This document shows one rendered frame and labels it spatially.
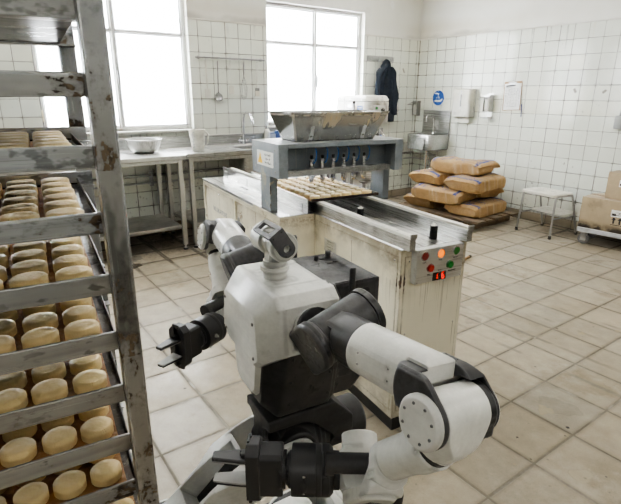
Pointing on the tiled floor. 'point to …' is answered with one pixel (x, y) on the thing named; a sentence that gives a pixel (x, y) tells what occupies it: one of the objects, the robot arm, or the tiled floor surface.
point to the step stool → (549, 206)
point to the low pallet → (465, 216)
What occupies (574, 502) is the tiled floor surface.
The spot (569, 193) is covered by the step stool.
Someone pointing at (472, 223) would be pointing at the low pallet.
